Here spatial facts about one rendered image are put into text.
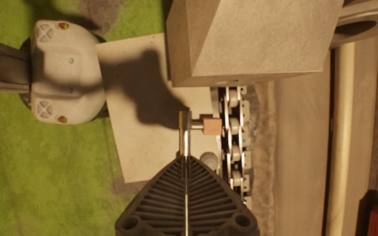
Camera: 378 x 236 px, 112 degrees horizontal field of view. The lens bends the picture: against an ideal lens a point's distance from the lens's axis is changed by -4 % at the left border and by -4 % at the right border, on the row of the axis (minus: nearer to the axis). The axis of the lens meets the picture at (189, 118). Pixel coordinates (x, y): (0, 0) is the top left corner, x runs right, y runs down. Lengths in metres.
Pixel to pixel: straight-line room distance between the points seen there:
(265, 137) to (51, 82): 1.09
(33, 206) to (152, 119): 1.75
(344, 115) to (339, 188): 0.19
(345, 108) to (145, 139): 0.48
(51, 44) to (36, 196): 1.33
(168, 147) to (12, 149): 1.66
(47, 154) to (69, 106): 0.77
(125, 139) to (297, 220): 0.52
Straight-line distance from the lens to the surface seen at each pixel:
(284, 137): 0.43
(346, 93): 0.49
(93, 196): 1.56
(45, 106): 1.05
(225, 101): 0.31
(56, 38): 1.02
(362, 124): 0.59
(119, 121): 0.32
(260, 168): 0.44
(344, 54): 0.49
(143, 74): 0.30
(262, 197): 0.48
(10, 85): 1.17
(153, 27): 1.25
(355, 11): 0.29
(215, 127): 0.27
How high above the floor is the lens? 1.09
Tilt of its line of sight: 83 degrees down
